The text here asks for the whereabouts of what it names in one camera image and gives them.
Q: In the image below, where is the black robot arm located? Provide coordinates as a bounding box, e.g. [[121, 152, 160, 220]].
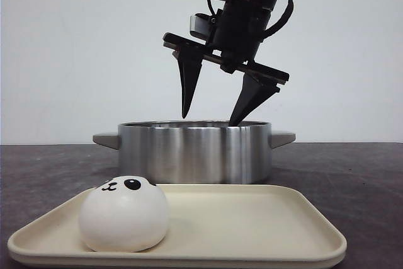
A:
[[163, 0, 294, 126]]

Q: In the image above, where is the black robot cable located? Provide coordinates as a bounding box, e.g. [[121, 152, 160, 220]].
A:
[[263, 0, 295, 38]]

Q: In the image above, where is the stainless steel steamer pot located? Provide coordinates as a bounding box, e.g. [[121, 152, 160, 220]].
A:
[[93, 120, 296, 184]]

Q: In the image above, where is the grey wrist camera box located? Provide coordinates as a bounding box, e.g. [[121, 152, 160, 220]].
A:
[[189, 13, 217, 41]]

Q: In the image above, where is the beige plastic tray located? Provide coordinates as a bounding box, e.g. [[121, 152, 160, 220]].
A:
[[8, 185, 347, 268]]

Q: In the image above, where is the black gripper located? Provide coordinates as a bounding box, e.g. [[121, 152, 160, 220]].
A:
[[163, 0, 290, 125]]

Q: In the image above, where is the panda bun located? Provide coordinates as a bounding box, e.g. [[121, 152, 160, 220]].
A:
[[78, 175, 169, 252]]

